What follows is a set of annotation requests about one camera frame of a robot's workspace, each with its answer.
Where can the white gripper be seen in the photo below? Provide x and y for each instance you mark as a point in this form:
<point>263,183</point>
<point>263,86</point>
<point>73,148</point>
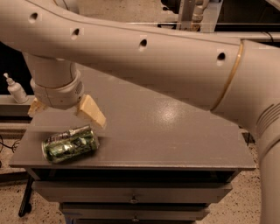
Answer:
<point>59,97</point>

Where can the green soda can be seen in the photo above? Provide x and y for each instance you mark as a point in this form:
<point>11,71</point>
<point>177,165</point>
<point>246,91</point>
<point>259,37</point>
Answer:
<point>69,144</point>

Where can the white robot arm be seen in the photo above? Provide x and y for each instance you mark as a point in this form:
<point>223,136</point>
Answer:
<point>235,79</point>

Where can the white pump bottle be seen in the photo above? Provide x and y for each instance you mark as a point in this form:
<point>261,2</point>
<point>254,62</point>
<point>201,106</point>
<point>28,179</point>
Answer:
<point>16,90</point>

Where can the grey top drawer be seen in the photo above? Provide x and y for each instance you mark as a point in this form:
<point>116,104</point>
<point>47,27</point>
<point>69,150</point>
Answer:
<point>133,193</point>

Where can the grey drawer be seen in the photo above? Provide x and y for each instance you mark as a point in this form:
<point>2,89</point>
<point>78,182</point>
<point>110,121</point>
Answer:
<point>133,193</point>
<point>136,212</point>

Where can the black table leg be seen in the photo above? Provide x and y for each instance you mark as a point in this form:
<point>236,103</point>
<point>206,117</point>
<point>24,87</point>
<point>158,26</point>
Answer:
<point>26,206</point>

